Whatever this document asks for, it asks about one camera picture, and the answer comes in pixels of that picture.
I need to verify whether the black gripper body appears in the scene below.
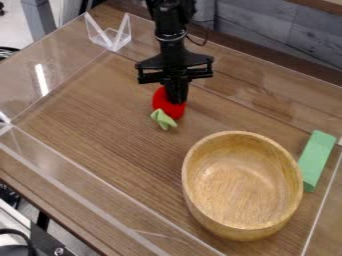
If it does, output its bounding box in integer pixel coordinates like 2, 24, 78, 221
134, 50, 213, 84

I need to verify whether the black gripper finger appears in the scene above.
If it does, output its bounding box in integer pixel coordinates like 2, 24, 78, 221
163, 78, 189, 104

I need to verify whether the red plush strawberry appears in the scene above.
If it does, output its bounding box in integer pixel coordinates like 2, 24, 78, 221
149, 87, 185, 131

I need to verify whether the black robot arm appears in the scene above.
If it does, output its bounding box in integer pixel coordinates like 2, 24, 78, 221
134, 0, 213, 104

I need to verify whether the wooden bowl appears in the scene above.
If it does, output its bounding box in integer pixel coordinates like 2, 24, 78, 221
181, 131, 303, 241

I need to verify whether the grey table leg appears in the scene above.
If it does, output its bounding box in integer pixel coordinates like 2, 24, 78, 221
20, 0, 57, 41

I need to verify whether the green rectangular block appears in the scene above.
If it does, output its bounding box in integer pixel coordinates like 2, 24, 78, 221
297, 130, 336, 192

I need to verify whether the black equipment with screw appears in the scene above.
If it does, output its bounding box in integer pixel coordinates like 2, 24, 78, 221
29, 223, 76, 256

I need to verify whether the black cable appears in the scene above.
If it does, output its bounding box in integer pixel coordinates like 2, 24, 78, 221
184, 23, 209, 47

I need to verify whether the clear acrylic enclosure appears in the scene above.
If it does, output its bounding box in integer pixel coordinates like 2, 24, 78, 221
0, 8, 342, 256

